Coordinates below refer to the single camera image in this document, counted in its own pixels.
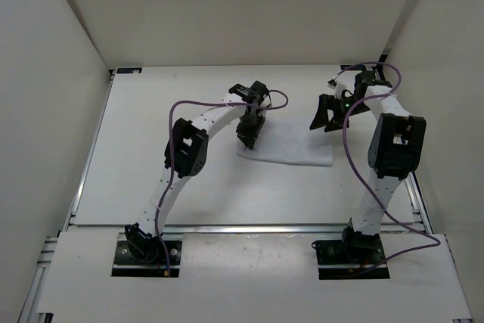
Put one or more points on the aluminium frame rail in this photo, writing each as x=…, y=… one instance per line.
x=246, y=229

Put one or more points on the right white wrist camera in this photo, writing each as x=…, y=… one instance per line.
x=338, y=88

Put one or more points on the left blue corner label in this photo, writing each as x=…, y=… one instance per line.
x=129, y=70

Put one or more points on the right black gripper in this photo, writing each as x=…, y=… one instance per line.
x=327, y=102

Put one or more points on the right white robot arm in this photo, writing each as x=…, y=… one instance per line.
x=393, y=154

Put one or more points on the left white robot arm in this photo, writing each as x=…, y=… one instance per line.
x=186, y=153

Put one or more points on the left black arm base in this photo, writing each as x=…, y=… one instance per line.
x=141, y=255

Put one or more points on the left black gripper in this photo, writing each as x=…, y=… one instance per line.
x=252, y=135

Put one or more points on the white skirt cloth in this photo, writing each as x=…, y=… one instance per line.
x=290, y=142

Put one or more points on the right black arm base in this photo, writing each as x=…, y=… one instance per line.
x=353, y=257

